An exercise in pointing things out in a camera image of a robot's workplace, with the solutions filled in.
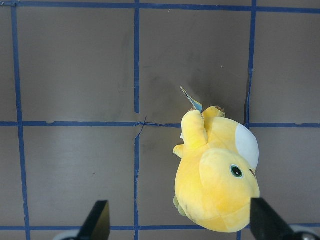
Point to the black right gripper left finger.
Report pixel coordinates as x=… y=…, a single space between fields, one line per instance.
x=97 y=224

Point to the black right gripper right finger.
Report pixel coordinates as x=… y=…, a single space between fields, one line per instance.
x=266 y=224

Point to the yellow plush toy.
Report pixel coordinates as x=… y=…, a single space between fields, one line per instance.
x=216 y=178

